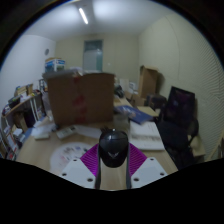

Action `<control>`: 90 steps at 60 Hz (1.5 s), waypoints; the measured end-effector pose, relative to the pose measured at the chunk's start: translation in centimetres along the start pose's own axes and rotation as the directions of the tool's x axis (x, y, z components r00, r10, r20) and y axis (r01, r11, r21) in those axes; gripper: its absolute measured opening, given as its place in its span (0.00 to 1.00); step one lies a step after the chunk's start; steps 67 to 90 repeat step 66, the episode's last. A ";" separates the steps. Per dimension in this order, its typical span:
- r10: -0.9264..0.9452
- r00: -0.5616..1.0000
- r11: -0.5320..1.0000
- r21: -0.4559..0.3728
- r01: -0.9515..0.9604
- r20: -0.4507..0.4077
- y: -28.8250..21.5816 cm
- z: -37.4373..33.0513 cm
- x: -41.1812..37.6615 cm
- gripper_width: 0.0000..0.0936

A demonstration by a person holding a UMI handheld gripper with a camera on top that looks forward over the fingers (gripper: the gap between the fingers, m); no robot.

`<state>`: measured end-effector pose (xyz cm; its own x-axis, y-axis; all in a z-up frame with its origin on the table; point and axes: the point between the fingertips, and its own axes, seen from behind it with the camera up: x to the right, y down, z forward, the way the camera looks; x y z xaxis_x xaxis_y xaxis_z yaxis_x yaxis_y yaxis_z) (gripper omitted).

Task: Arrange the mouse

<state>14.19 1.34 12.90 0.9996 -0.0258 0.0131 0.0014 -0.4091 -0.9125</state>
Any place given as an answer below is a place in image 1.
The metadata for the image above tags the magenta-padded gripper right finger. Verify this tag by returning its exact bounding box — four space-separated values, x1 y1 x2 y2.
125 143 168 190

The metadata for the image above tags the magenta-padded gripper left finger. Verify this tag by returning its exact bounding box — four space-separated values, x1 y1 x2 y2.
59 143 102 190

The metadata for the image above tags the black computer mouse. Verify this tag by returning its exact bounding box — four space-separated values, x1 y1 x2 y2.
98 129 130 169

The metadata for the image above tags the round printed mouse pad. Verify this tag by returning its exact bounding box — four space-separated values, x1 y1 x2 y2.
49 142 92 175

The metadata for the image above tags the white book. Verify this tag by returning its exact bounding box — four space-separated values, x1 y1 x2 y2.
128 120 166 152

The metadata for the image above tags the white remote control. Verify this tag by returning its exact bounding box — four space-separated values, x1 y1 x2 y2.
55 125 77 140

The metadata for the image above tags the white paper sheet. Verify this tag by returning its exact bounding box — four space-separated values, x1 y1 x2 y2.
73 124 105 140

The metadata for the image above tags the black office chair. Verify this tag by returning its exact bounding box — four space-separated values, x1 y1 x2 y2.
156 85 200 170

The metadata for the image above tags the small white device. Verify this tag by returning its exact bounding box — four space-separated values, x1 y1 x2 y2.
32 131 51 141

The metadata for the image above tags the wooden stool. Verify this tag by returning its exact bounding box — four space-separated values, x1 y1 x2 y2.
188 134 207 158

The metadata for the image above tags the blue book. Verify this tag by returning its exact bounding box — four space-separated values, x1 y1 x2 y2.
114 105 155 126

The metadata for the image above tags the small wooden side table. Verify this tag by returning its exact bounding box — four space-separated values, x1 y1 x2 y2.
136 105 160 118

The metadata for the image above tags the large brown cardboard box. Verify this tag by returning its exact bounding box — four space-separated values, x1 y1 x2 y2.
45 72 116 127

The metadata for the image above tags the wooden chair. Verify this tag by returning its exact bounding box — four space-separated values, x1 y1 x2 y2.
206 129 224 162

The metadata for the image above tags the cluttered shelf unit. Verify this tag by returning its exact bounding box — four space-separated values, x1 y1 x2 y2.
0 83 48 162

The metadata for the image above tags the tall open cardboard box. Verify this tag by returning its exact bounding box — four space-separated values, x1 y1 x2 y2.
137 65 160 99

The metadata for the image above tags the blue and white box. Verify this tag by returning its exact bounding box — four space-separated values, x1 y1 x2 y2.
44 57 66 73

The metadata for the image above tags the grey door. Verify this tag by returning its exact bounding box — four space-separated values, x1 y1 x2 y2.
82 39 104 73

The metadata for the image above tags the ceiling tube light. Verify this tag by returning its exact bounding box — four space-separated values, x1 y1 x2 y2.
78 7 90 25

